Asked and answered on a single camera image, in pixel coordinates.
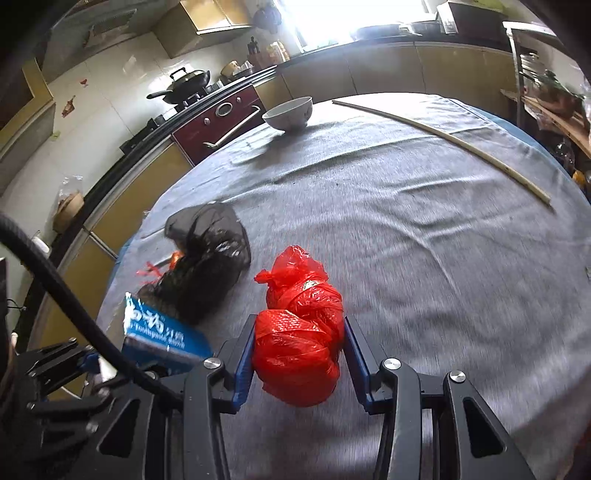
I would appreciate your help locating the gas stove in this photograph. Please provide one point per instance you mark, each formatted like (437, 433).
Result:
(203, 99)

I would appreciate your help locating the yellow cabinet beside hood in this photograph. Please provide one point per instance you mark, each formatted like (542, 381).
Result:
(203, 23)

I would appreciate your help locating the grey tablecloth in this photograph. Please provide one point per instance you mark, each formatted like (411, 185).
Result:
(415, 277)

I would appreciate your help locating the stack of white plates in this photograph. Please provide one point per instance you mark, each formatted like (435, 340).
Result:
(531, 64)

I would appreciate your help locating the wooden shelf board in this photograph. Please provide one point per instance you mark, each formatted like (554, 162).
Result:
(563, 124)

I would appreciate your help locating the maroon built-in oven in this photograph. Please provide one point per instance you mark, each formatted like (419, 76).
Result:
(217, 122)

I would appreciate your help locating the clay pot in plastic bag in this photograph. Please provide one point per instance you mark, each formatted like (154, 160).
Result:
(67, 207)

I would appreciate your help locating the yellow corner wall cabinet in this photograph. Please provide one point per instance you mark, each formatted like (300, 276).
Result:
(27, 115)

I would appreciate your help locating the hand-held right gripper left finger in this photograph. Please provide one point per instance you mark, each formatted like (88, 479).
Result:
(244, 364)

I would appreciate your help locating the long thin wooden stick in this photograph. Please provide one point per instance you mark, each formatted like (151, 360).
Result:
(461, 141)

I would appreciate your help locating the blue toothpaste box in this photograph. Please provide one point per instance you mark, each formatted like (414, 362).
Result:
(161, 341)

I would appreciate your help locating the red plastic bag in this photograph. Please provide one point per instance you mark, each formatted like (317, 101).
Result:
(298, 341)

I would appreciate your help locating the yellow base cabinets under window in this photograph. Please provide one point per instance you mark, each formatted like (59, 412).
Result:
(392, 69)

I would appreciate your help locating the yellow bottle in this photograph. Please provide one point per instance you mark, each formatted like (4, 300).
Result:
(276, 50)

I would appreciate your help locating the kitchen window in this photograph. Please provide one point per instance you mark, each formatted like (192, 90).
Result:
(360, 14)

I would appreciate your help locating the black wok with lid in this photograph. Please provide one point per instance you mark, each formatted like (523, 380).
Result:
(184, 83)

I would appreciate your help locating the yellow side base cabinets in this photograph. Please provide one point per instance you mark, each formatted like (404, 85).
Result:
(138, 194)

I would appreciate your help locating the range hood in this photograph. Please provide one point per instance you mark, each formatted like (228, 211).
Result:
(92, 27)

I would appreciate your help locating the wide metal basin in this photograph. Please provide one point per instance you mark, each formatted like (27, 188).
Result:
(378, 30)

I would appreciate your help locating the microwave oven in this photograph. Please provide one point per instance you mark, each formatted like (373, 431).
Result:
(471, 16)

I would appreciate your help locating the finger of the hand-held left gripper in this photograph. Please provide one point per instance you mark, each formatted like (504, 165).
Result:
(69, 406)
(90, 361)

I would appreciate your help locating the black translucent plastic bag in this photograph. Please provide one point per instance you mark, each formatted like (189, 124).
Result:
(207, 258)

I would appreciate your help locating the red orange plastic wrapper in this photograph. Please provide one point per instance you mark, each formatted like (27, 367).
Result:
(154, 272)

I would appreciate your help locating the red wall sticker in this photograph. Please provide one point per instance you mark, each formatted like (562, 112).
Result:
(69, 106)

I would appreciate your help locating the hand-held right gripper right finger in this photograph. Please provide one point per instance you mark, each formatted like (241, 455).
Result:
(356, 364)

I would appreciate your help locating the knife block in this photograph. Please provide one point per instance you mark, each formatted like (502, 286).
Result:
(254, 53)

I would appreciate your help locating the dark hanging wall item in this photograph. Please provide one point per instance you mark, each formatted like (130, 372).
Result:
(267, 16)

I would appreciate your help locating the black kitchen countertop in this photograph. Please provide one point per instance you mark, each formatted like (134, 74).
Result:
(134, 154)

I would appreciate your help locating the small white cooker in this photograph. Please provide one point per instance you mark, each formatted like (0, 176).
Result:
(41, 242)

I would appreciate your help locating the small dark frying pan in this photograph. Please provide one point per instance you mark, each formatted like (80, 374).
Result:
(240, 71)

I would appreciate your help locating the metal storage rack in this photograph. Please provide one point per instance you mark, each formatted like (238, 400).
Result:
(521, 46)

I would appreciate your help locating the white ceramic bowl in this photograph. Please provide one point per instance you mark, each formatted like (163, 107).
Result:
(288, 113)

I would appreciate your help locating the steel pot with lid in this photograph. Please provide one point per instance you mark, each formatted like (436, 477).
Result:
(558, 92)

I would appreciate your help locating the deep metal basin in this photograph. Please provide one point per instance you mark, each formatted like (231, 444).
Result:
(422, 26)

